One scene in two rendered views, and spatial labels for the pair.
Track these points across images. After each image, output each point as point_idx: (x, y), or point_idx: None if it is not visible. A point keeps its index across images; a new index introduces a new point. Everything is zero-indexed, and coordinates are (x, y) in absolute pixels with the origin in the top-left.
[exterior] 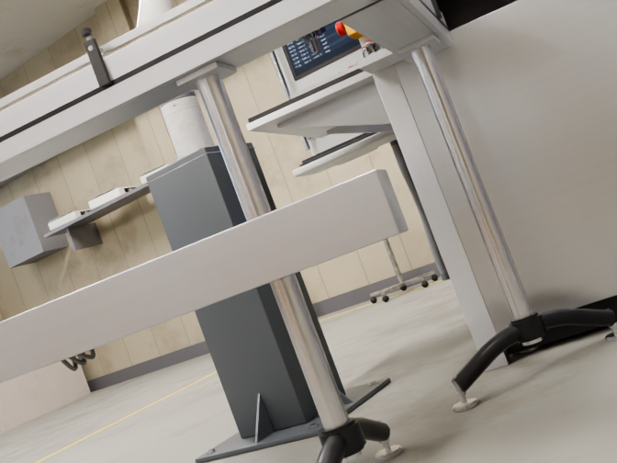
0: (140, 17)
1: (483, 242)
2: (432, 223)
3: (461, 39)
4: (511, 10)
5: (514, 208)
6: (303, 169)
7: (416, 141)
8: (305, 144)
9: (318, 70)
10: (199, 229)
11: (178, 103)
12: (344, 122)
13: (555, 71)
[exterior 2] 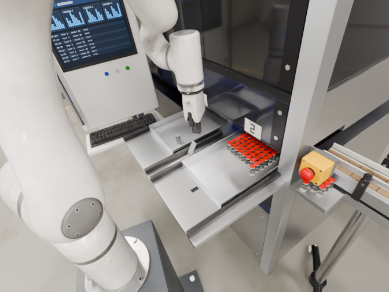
0: (32, 181)
1: (326, 267)
2: (276, 242)
3: None
4: (352, 141)
5: (303, 222)
6: (98, 152)
7: (288, 213)
8: (81, 123)
9: (85, 67)
10: None
11: (110, 254)
12: None
13: None
